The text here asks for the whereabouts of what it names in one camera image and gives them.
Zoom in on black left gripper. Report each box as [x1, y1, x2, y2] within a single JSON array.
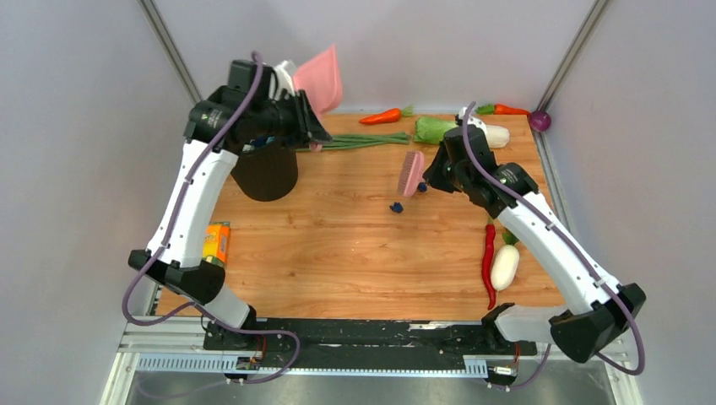
[[251, 89, 334, 152]]

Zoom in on pink hand brush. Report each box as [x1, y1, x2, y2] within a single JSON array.
[[397, 150, 425, 197]]

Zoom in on pink dustpan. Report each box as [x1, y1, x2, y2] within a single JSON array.
[[291, 44, 343, 123]]

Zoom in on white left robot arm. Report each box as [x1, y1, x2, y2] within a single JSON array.
[[128, 53, 332, 350]]

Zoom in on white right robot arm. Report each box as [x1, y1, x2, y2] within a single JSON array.
[[423, 105, 647, 363]]

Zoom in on napa cabbage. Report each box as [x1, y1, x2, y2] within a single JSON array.
[[414, 116, 511, 149]]

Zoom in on black trash bin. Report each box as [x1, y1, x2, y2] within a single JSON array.
[[231, 138, 298, 202]]

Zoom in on orange carrot right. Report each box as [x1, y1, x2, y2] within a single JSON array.
[[475, 104, 530, 116]]

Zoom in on orange carrot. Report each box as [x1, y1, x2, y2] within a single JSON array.
[[475, 104, 530, 116], [359, 105, 414, 126]]

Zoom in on blue paper scrap centre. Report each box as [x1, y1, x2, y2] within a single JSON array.
[[389, 202, 404, 213]]

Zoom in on green scallions bunch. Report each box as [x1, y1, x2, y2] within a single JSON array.
[[297, 132, 410, 152]]

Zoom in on red chili pepper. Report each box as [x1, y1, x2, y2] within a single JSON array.
[[480, 218, 496, 311]]

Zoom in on orange carrot left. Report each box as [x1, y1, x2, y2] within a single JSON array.
[[359, 105, 414, 126]]

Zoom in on purple onion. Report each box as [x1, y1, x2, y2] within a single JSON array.
[[529, 111, 552, 132]]

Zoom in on white radish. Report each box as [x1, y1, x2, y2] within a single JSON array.
[[491, 230, 520, 291]]

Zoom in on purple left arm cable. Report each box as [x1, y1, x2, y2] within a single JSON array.
[[122, 51, 301, 386]]

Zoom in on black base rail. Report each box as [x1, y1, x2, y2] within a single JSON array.
[[203, 318, 537, 372]]

